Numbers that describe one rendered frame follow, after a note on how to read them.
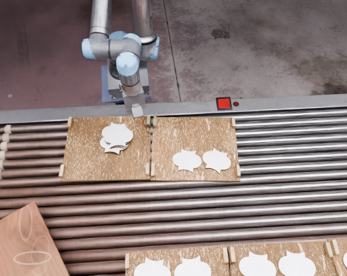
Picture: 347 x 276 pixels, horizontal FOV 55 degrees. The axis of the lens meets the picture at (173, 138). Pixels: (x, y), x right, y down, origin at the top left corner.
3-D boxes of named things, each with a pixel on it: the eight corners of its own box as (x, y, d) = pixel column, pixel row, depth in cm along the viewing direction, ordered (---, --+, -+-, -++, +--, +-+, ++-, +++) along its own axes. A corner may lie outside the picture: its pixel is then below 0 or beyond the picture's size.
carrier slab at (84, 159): (70, 119, 172) (69, 117, 171) (151, 117, 173) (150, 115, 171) (60, 182, 154) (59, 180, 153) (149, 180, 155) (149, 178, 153)
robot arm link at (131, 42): (112, 31, 128) (108, 52, 123) (141, 32, 128) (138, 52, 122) (115, 46, 135) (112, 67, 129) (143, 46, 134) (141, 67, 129)
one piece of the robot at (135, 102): (123, 102, 125) (128, 125, 139) (146, 96, 126) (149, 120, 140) (117, 78, 131) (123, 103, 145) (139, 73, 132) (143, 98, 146)
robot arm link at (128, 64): (138, 49, 121) (136, 67, 116) (141, 70, 130) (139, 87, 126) (117, 49, 121) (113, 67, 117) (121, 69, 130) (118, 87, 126)
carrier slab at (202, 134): (153, 118, 172) (153, 116, 171) (233, 119, 172) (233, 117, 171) (151, 181, 154) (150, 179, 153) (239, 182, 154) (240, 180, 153)
